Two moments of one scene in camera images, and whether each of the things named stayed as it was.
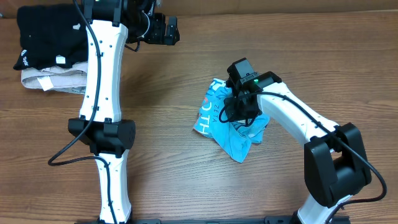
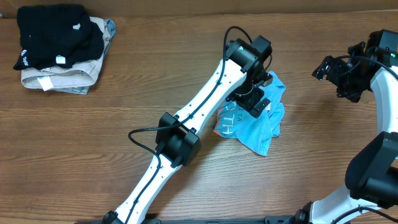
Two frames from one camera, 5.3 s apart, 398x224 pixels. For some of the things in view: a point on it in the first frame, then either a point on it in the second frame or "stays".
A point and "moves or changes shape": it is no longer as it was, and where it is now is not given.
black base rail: [269, 219] stays
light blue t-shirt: [234, 137] moves or changes shape
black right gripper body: [242, 111] to [351, 85]
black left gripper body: [168, 30] to [254, 101]
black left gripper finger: [172, 32] to [259, 107]
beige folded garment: [55, 77] stays
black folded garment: [51, 35] stays
